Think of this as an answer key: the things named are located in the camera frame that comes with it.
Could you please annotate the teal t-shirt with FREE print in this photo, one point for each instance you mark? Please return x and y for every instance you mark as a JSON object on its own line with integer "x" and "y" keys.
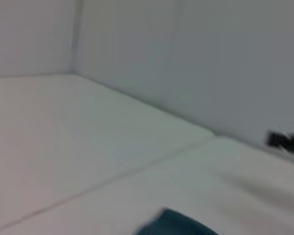
{"x": 176, "y": 222}

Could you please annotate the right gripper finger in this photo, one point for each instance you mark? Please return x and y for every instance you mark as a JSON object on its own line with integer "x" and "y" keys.
{"x": 284, "y": 142}

